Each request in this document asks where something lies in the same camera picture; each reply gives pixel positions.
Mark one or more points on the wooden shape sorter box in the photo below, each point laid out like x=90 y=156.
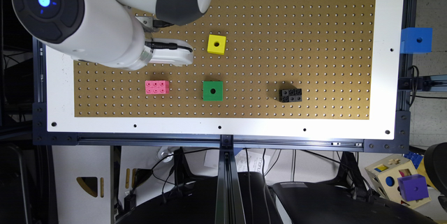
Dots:
x=384 y=175

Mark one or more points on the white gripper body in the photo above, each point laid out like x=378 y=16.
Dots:
x=169 y=51

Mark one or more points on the white paper sheet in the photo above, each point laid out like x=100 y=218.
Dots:
x=245 y=161

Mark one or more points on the black chair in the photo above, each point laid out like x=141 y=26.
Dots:
x=199 y=204
x=317 y=203

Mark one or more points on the blue cube with hole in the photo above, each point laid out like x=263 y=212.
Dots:
x=416 y=40

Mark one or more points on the black chair right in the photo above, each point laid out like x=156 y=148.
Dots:
x=317 y=203

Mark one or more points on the purple cube with hole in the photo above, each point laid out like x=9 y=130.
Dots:
x=413 y=187

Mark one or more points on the black block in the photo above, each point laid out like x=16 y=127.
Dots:
x=290 y=95

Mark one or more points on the green cube with hole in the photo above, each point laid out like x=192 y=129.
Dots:
x=213 y=91

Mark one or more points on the pink block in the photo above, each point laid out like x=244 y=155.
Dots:
x=157 y=87

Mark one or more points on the dark aluminium table frame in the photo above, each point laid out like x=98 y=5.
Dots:
x=80 y=150

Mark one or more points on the brown pegboard panel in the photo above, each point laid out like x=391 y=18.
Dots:
x=324 y=47

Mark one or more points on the yellow cube with hole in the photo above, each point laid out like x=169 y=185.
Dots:
x=216 y=44

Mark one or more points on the black chair left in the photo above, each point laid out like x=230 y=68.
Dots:
x=199 y=204

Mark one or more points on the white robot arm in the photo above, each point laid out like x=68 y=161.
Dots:
x=113 y=33

